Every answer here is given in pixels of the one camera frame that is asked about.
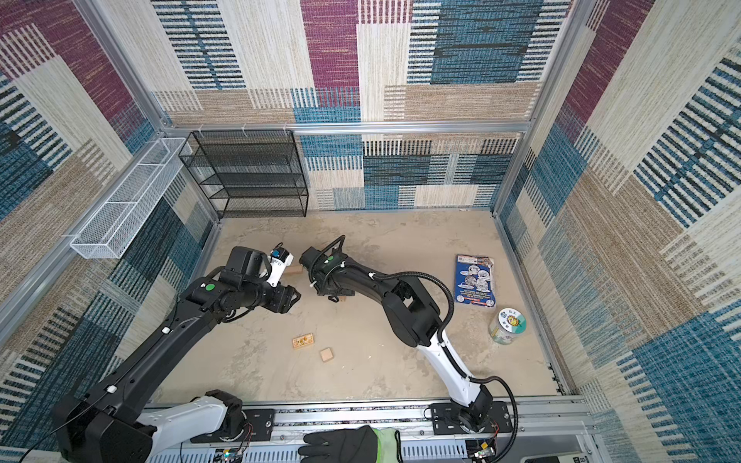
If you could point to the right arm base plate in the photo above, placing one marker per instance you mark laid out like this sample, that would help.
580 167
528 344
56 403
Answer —
449 418

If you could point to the black wire shelf rack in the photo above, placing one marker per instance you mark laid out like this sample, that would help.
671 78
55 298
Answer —
248 173

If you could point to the blue printed package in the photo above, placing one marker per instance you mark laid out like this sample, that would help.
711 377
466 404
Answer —
474 281

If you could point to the black and green glove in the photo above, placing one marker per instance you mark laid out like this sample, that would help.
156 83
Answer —
352 445

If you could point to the dotted wood block front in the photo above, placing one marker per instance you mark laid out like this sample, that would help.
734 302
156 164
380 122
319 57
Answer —
303 341

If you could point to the white wire mesh basket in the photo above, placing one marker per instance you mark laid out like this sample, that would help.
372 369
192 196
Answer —
116 223

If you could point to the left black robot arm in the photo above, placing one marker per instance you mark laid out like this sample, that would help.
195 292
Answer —
109 423

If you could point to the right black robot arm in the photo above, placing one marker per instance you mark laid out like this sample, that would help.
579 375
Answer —
419 308

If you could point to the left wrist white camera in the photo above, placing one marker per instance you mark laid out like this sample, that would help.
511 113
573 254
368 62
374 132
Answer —
280 259

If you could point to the round tape tin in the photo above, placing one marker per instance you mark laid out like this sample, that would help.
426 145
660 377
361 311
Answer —
508 325

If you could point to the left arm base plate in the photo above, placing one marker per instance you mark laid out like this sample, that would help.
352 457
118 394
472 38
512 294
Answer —
254 425

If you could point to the small square wood block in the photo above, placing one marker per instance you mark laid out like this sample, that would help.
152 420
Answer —
326 354

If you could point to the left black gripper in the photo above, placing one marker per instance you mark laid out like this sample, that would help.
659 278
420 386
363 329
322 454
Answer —
284 300

